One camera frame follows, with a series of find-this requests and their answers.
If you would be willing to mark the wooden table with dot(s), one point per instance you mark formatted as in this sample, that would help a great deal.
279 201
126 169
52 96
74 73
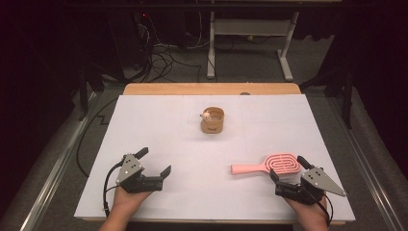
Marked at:
208 89

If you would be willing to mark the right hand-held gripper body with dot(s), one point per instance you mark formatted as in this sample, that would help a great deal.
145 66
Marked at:
316 181

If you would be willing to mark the pink hairbrush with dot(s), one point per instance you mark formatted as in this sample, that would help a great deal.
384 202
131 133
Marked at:
282 163

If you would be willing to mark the white table mat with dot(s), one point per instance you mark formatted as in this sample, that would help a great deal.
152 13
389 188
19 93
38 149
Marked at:
192 160

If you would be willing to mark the dark metal stand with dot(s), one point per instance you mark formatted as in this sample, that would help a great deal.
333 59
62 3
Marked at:
89 83
344 93

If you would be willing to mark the white metal desk frame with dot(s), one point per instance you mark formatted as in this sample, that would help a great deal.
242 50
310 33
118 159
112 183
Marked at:
250 27

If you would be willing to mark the person's right hand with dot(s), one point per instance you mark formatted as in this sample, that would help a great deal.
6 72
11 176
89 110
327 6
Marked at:
311 211

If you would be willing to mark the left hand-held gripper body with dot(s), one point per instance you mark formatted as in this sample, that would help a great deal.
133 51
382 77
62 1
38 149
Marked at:
136 183

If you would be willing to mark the round wooden container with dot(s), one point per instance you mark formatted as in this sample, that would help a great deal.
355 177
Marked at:
212 126

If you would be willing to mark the black electronics box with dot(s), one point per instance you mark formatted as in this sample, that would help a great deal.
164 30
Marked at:
128 41

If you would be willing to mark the small cream figurine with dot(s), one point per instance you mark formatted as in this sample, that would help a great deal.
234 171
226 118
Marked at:
206 115

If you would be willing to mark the metal floor rail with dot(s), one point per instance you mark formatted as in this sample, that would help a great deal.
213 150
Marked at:
369 166
57 166

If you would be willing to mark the person's left hand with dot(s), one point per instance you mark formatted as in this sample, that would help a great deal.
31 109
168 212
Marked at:
126 202

